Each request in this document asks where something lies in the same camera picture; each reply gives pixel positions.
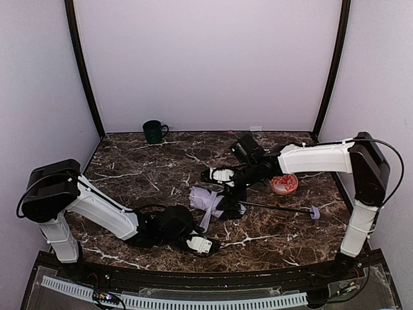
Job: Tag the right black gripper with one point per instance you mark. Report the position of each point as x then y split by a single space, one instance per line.
233 196

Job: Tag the lavender folding umbrella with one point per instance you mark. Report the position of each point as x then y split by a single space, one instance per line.
208 201

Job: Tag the red patterned ceramic bowl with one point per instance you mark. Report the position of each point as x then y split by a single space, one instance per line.
284 185

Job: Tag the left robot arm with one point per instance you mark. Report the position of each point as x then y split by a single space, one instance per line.
59 187

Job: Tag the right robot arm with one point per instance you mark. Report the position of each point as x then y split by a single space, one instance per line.
360 156

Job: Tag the dark green mug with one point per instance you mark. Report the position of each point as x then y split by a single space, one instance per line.
155 131

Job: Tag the small circuit board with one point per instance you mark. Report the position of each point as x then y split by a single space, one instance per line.
105 298

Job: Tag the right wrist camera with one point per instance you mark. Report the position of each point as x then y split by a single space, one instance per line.
220 176

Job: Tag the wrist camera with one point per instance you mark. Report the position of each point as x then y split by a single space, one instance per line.
201 246
220 176

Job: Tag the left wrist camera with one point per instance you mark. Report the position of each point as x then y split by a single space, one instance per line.
201 246

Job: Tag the black front rail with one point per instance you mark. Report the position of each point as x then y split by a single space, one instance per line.
301 278

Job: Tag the grey slotted cable duct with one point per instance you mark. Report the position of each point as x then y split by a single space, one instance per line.
129 301

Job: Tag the left black frame post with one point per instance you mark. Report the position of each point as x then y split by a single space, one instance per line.
81 66

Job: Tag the black frame post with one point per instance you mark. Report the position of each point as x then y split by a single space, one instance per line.
81 66
334 68

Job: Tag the right black frame post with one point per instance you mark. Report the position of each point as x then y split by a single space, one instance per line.
334 68

